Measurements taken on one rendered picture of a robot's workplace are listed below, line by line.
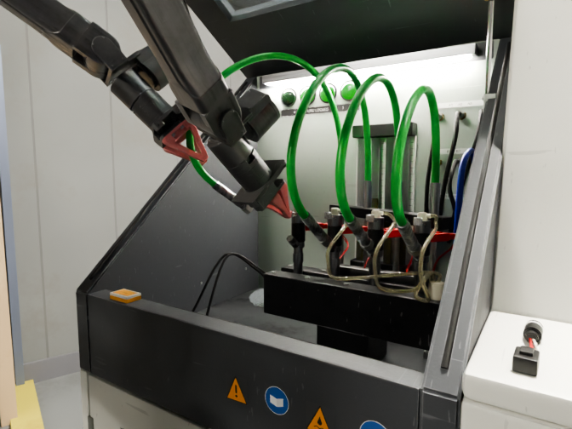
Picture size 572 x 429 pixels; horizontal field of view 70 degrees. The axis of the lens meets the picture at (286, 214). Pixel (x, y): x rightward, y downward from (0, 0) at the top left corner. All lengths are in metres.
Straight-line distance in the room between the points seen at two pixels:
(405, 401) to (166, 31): 0.49
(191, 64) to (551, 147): 0.51
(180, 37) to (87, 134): 2.14
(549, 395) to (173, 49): 0.53
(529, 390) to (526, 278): 0.24
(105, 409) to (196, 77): 0.64
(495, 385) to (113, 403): 0.66
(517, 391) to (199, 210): 0.78
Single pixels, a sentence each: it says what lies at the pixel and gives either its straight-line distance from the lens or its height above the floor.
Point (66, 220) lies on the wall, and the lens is 2.63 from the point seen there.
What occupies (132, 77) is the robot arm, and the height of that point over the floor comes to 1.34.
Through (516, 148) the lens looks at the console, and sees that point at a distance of 0.70.
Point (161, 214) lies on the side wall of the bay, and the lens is 0.95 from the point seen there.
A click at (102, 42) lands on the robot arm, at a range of 0.79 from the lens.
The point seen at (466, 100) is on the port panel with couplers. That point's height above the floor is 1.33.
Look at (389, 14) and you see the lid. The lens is 1.00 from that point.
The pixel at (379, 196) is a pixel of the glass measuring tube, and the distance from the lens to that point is 1.01.
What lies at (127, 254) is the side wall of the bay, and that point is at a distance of 0.90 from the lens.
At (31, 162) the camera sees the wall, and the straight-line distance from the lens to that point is 2.60.
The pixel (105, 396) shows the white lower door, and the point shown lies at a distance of 0.91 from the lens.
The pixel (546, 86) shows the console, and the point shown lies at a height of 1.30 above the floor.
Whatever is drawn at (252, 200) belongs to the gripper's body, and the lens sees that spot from 0.67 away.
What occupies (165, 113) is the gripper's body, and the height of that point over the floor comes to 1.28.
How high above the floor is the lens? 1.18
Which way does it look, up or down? 6 degrees down
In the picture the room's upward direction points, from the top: straight up
